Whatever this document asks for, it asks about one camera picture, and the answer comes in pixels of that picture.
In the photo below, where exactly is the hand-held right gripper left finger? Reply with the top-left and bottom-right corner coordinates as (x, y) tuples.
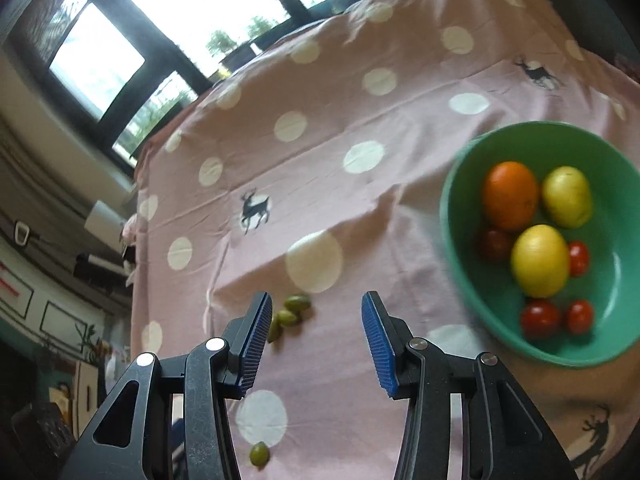
(60, 291), (273, 480)

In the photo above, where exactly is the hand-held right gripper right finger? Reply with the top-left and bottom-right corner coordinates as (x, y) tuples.
(361, 290), (581, 480)

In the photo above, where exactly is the red cherry tomato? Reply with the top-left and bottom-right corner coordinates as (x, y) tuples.
(567, 241), (591, 277)
(479, 227), (513, 261)
(565, 300), (595, 336)
(520, 300), (562, 339)

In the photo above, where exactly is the yellow lemon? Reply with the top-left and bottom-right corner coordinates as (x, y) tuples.
(510, 224), (571, 299)

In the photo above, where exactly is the orange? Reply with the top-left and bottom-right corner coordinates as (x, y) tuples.
(482, 161), (541, 232)

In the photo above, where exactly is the yellow-green pear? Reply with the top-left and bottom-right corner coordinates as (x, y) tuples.
(541, 166), (594, 229)

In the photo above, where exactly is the green plastic bowl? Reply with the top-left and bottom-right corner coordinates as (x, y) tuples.
(439, 121), (640, 370)

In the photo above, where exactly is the pink polka-dot tablecloth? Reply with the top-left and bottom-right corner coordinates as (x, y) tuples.
(127, 0), (640, 480)

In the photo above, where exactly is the white pink cloth bundle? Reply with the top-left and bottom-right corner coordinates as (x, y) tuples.
(120, 212), (138, 283)

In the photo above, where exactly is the green houseplant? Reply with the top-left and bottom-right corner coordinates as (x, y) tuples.
(75, 325), (108, 366)

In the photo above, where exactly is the black box-shaped object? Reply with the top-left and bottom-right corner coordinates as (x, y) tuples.
(74, 253), (128, 281)

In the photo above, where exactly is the black ribbed object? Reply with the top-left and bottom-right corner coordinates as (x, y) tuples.
(10, 402), (76, 461)

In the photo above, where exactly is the potted green plant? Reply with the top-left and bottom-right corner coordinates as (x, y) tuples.
(247, 15), (278, 41)
(206, 30), (238, 58)

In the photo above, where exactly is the dark-framed window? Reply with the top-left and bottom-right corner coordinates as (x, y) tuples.
(0, 0), (401, 161)

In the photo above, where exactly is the grey sofa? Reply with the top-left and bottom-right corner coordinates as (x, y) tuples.
(540, 0), (640, 86)

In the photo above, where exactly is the framed wall picture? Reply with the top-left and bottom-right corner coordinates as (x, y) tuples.
(0, 260), (35, 318)
(40, 300), (88, 353)

